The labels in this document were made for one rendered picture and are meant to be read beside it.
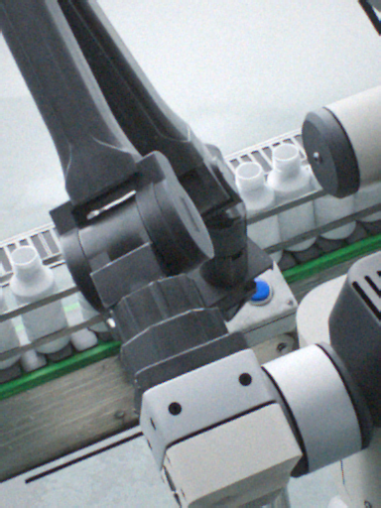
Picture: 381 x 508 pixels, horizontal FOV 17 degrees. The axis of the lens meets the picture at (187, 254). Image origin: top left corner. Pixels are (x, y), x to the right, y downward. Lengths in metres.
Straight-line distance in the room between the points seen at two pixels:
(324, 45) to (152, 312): 3.11
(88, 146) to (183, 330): 0.18
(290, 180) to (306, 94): 2.07
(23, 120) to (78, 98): 2.92
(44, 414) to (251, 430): 0.93
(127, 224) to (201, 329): 0.11
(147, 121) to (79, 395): 0.64
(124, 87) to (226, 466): 0.48
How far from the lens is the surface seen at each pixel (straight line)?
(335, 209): 1.85
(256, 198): 1.79
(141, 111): 1.31
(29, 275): 1.73
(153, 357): 0.98
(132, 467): 2.95
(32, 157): 3.84
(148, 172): 1.05
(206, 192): 1.36
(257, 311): 1.67
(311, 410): 0.97
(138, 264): 1.01
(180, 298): 1.00
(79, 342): 1.82
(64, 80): 1.07
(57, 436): 1.90
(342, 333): 1.00
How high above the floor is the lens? 2.29
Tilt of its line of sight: 42 degrees down
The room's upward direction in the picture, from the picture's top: 12 degrees counter-clockwise
